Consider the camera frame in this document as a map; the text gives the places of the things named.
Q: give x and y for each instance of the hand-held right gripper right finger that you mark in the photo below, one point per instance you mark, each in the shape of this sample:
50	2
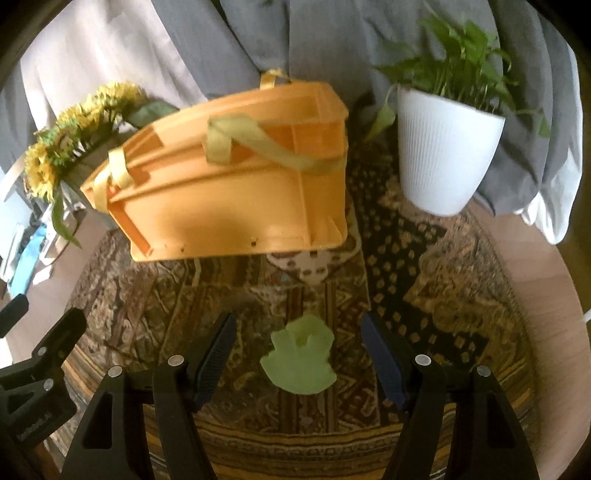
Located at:
383	364

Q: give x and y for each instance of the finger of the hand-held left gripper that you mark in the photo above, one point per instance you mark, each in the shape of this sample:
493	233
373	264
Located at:
62	334
11	314

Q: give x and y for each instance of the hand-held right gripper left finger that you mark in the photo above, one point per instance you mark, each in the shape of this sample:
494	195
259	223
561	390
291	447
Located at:
214	355

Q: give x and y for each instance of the green plush toy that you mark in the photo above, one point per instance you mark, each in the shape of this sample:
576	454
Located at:
298	364

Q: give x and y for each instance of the blue cloth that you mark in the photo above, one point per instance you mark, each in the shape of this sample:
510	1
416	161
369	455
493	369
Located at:
30	256

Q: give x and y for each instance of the white clutter pile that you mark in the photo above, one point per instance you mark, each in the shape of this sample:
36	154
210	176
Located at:
18	240

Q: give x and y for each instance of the round patterned mat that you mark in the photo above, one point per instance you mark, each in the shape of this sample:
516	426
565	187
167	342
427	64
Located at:
415	295

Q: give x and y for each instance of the grey ribbed flower pot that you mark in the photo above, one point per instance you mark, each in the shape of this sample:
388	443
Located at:
85	173

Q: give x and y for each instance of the artificial sunflower bouquet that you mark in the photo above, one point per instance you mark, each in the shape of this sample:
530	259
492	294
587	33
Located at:
78	129

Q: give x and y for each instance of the white ribbed plant pot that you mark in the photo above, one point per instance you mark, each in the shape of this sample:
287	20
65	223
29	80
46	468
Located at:
445	157

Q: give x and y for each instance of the white curtain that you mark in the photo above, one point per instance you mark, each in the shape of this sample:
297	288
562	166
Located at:
106	50

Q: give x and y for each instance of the green leafy plant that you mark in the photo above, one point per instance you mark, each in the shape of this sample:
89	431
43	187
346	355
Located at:
457	60

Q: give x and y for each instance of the grey curtain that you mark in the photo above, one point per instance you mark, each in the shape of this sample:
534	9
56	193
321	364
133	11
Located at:
332	41

